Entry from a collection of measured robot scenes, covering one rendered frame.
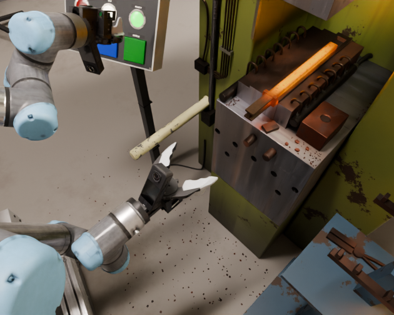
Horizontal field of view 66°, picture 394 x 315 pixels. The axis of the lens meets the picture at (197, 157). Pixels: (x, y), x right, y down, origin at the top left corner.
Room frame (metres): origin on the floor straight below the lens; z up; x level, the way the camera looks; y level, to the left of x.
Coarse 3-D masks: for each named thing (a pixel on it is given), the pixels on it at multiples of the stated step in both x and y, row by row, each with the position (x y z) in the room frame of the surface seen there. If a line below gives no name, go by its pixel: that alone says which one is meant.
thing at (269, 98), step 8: (328, 48) 0.85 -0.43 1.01; (312, 56) 0.81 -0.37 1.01; (320, 56) 0.81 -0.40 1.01; (304, 64) 0.77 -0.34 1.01; (312, 64) 0.77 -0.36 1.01; (296, 72) 0.74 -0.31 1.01; (304, 72) 0.74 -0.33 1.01; (288, 80) 0.70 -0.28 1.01; (296, 80) 0.71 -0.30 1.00; (280, 88) 0.67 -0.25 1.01; (288, 88) 0.68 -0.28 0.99; (264, 96) 0.63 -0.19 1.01; (272, 96) 0.63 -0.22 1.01; (256, 104) 0.60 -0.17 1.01; (264, 104) 0.60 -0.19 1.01; (272, 104) 0.62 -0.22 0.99; (248, 112) 0.57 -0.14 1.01; (256, 112) 0.59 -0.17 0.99
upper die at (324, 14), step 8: (288, 0) 0.66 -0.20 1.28; (296, 0) 0.65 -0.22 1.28; (304, 0) 0.63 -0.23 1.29; (312, 0) 0.62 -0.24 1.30; (320, 0) 0.61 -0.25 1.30; (328, 0) 0.60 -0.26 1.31; (336, 0) 0.60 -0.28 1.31; (344, 0) 0.63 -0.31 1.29; (352, 0) 0.66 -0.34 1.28; (304, 8) 0.63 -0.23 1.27; (312, 8) 0.62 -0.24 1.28; (320, 8) 0.60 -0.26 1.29; (328, 8) 0.59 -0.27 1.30; (336, 8) 0.61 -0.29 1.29; (320, 16) 0.60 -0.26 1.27; (328, 16) 0.59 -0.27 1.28
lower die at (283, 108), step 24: (312, 48) 0.88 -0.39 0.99; (336, 48) 0.87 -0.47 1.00; (360, 48) 0.88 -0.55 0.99; (264, 72) 0.77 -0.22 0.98; (288, 72) 0.75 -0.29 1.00; (312, 72) 0.75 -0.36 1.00; (336, 72) 0.76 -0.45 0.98; (240, 96) 0.72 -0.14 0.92; (288, 96) 0.65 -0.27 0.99; (312, 96) 0.67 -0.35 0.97; (288, 120) 0.59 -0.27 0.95
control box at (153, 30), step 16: (64, 0) 0.99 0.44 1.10; (96, 0) 0.95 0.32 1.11; (112, 0) 0.94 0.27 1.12; (128, 0) 0.92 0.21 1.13; (144, 0) 0.91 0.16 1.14; (160, 0) 0.90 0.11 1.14; (128, 16) 0.90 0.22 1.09; (144, 16) 0.89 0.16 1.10; (160, 16) 0.89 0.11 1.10; (128, 32) 0.88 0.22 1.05; (144, 32) 0.86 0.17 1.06; (160, 32) 0.88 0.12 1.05; (160, 48) 0.86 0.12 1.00; (128, 64) 0.83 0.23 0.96; (144, 64) 0.81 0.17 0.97; (160, 64) 0.85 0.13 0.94
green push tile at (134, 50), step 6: (126, 36) 0.87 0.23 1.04; (126, 42) 0.86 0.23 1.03; (132, 42) 0.85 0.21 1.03; (138, 42) 0.85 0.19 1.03; (144, 42) 0.84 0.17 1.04; (126, 48) 0.85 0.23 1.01; (132, 48) 0.84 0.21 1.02; (138, 48) 0.84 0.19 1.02; (144, 48) 0.84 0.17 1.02; (126, 54) 0.84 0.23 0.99; (132, 54) 0.84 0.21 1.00; (138, 54) 0.83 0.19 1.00; (144, 54) 0.83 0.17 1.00; (126, 60) 0.83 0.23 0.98; (132, 60) 0.83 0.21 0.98; (138, 60) 0.82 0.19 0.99; (144, 60) 0.82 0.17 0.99
